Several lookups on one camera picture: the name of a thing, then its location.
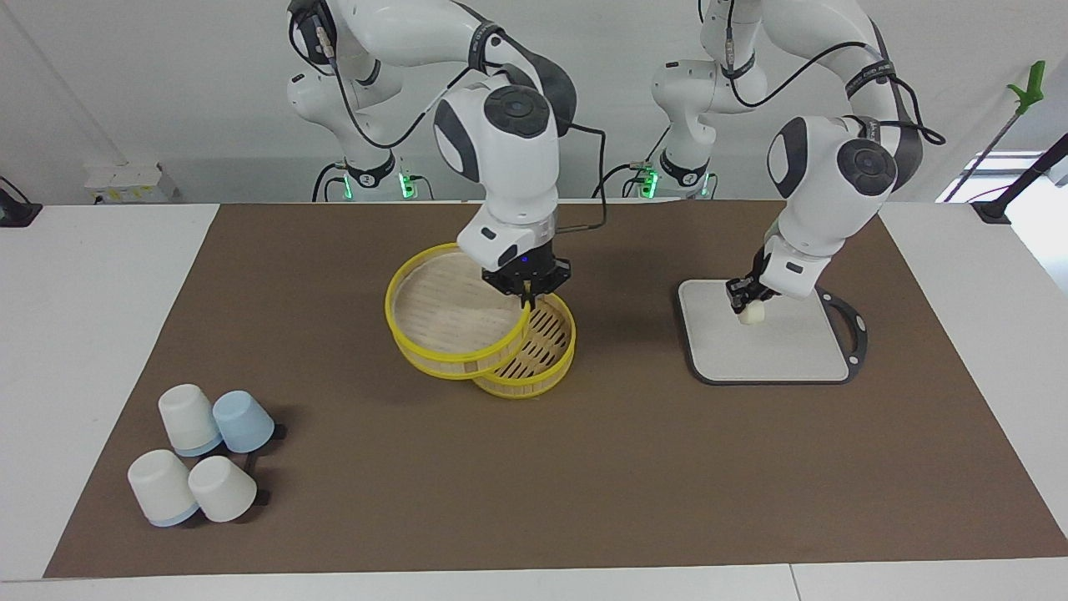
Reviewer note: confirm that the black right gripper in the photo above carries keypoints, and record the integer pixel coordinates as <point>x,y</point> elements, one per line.
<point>530,271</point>

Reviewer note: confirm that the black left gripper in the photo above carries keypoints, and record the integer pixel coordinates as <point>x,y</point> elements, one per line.
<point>758,275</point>

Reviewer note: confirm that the white steamed bun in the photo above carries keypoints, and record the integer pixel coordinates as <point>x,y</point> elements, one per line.
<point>753,315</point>

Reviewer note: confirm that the yellow bamboo steamer lid tier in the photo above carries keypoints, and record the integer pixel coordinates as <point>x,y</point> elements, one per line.
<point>450,355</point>

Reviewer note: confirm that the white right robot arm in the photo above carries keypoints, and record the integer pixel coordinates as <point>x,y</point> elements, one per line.
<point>509,150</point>

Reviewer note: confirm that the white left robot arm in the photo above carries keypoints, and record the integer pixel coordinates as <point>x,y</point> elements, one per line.
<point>834,184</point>

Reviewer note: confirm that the yellow bamboo steamer base tier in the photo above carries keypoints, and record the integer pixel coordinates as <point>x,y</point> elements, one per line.
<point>542,351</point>

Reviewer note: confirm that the white steamer liner cloth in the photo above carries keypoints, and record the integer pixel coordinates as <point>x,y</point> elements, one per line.
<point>442,309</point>

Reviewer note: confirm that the brown table mat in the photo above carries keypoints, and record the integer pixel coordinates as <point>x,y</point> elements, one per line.
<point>534,484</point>

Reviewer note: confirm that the black stand pole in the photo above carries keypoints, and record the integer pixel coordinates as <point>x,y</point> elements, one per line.
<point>1026,179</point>

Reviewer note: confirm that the light blue plastic cup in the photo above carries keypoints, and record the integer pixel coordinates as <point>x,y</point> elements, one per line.
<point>244,421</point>

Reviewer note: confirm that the green clip on rod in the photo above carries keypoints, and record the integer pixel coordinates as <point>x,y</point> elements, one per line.
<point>1033,88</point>

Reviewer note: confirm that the white cup blue rim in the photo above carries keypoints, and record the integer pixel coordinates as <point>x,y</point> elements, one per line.
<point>161,487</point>
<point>188,417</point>

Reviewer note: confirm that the white plastic cup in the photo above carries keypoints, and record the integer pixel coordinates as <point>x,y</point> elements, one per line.
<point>222,489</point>

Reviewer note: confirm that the white power strip box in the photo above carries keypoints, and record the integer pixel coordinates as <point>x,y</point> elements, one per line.
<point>129,184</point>

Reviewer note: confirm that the black table clamp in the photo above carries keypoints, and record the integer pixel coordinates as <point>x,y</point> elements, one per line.
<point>17,213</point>

